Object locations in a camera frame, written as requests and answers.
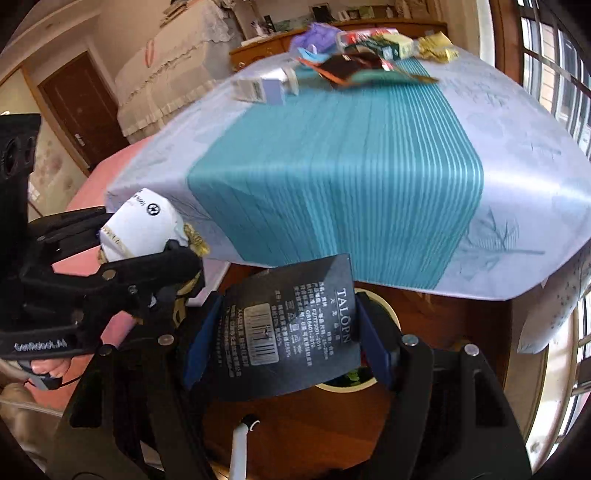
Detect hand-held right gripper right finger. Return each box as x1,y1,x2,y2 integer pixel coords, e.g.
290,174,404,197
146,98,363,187
351,291,534,480

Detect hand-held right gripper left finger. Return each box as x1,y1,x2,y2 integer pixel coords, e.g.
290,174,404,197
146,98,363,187
53,295,241,480

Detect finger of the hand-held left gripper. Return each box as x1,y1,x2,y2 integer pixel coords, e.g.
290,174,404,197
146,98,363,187
46,240,206,345
25,207,112,258

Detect cream bag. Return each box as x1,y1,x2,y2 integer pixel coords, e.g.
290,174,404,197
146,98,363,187
98,188,211,324

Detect blue trash bin cream rim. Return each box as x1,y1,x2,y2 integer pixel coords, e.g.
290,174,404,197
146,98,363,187
318,288,402,393

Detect black paper packet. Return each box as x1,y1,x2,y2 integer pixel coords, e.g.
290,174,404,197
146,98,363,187
217,253,363,401

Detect green chocolate box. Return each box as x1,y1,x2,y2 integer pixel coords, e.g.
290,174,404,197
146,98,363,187
355,39,393,61

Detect red and white carton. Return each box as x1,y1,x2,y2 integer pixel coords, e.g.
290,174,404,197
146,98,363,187
337,28,400,47

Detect person's left hand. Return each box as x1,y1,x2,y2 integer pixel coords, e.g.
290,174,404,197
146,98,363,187
18,357,72,384

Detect pink bed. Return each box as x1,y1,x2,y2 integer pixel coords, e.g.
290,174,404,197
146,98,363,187
28,138,232,416

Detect wooden table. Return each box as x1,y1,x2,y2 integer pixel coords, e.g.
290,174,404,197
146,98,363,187
198,263,515,480

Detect white pole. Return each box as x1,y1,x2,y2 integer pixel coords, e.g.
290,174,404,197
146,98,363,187
228,415,260,480

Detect brown wooden door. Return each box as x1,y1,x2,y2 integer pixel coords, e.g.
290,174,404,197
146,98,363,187
37,51,118,174

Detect blue striped leaf-print tablecloth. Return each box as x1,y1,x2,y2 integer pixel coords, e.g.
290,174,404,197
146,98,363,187
105,32,591,356

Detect lace-covered piano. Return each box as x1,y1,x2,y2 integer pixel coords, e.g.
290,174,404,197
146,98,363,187
115,0,245,137

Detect white medicine box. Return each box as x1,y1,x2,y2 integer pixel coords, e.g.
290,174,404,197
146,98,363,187
233,65,301,104

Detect wooden desk cabinet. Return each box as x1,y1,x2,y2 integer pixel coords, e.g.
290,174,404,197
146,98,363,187
229,21,448,72

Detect orange brown snack packet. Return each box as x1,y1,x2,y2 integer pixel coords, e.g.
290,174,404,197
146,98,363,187
298,52,439,90

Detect blue face mask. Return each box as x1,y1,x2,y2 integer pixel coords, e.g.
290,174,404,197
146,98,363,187
295,46,331,65

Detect purple plastic bag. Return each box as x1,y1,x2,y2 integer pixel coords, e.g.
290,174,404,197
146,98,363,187
290,23,345,56

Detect small yellow box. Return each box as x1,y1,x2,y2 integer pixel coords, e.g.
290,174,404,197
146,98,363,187
385,36,414,60

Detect gold foil wrapper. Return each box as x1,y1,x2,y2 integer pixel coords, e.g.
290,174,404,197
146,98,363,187
416,32,460,63

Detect window with metal grille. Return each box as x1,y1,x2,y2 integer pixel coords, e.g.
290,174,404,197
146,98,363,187
489,0,591,439

